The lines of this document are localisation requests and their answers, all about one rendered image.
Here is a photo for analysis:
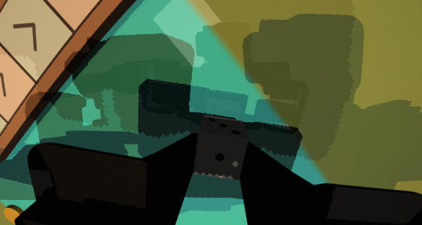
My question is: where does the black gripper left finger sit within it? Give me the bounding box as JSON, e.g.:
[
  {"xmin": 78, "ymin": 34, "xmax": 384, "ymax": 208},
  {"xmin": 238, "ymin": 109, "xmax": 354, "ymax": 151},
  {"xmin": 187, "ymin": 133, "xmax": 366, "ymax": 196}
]
[{"xmin": 28, "ymin": 133, "xmax": 198, "ymax": 225}]

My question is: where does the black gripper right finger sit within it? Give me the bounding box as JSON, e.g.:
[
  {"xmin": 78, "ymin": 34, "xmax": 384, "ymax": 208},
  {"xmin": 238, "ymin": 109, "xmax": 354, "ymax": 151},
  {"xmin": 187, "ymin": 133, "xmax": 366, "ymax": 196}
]
[{"xmin": 239, "ymin": 142, "xmax": 422, "ymax": 225}]

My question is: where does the brown wooden board border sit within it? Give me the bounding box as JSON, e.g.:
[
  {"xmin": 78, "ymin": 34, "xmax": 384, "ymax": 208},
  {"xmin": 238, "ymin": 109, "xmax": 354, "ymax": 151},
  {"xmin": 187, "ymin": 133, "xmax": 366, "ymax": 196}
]
[{"xmin": 0, "ymin": 0, "xmax": 136, "ymax": 162}]

